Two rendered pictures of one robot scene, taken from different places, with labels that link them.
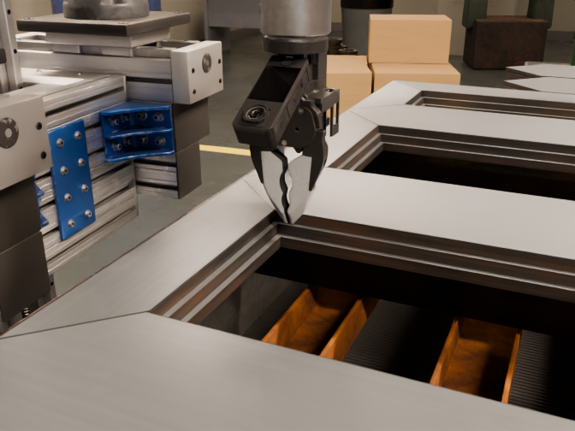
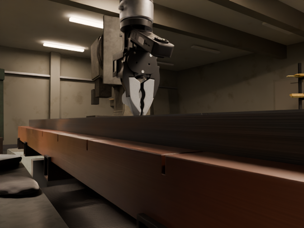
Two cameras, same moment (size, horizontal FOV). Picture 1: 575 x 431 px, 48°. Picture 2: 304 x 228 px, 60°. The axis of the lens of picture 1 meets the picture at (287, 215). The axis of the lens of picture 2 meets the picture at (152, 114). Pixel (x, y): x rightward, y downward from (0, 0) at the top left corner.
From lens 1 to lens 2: 0.65 m
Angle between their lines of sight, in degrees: 59
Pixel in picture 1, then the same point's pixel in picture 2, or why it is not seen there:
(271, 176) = (134, 91)
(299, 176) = (149, 90)
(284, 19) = (146, 8)
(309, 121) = (154, 60)
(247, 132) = (164, 45)
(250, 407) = not seen: outside the picture
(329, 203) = not seen: hidden behind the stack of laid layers
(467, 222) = not seen: hidden behind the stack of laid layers
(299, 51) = (150, 26)
